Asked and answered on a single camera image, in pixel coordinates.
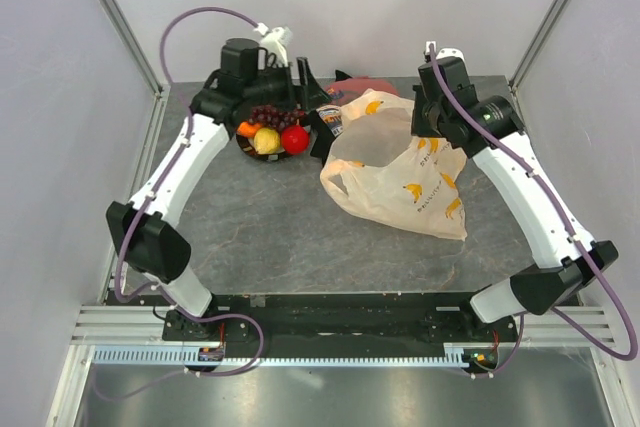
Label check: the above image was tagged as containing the black fruit plate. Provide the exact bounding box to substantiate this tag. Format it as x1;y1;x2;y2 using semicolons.
236;114;311;162

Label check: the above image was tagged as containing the red apple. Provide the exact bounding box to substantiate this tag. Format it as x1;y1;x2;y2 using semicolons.
280;125;310;155

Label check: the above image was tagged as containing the right aluminium frame post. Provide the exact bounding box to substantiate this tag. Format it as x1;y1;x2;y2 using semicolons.
509;0;601;88

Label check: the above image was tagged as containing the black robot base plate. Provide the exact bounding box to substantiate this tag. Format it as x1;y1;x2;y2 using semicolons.
163;293;518;351

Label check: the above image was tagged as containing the grey slotted cable duct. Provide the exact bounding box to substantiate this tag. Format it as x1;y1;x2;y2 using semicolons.
92;344;498;368

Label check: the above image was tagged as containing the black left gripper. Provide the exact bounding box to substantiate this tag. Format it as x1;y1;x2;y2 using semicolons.
244;57;331;112

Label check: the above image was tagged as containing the red printed folded t-shirt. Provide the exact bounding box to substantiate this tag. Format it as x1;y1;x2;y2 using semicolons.
319;76;401;136

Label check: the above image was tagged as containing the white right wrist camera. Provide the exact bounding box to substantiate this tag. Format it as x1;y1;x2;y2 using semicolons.
424;41;465;64

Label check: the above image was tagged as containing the orange fruit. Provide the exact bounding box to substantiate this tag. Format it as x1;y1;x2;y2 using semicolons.
236;121;263;138

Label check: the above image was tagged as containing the yellow pear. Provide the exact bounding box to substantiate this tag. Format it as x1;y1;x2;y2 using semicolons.
253;127;281;155

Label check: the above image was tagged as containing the beige banana print plastic bag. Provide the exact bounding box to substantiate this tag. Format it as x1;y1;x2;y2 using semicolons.
320;89;467;241

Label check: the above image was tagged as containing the aluminium cross rail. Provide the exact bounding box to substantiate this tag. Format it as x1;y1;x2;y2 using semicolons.
71;306;615;348

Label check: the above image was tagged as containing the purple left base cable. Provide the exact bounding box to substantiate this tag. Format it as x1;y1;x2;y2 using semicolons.
89;314;266;402

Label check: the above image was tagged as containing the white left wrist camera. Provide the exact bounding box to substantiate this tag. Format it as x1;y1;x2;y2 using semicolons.
253;23;293;66

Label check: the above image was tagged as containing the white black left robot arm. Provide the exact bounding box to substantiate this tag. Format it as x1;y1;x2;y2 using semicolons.
106;27;330;340

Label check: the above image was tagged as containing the aluminium frame post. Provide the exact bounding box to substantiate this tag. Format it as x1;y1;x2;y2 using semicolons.
67;0;165;97
509;0;601;88

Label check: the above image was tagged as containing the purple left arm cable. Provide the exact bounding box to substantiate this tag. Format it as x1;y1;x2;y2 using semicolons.
113;6;266;321

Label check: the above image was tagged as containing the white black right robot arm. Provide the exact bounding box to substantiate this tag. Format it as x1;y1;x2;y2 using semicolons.
411;49;618;341

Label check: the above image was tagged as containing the black folded garment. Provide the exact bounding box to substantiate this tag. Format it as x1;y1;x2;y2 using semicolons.
307;68;354;161

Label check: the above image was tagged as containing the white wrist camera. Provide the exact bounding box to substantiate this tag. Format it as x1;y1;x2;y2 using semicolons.
253;23;293;66
424;41;465;64

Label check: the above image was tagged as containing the left aluminium frame post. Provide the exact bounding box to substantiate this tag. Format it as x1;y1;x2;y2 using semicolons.
67;0;165;97

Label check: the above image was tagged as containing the dark purple grape bunch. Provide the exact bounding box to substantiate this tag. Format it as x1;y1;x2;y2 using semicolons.
247;105;306;132

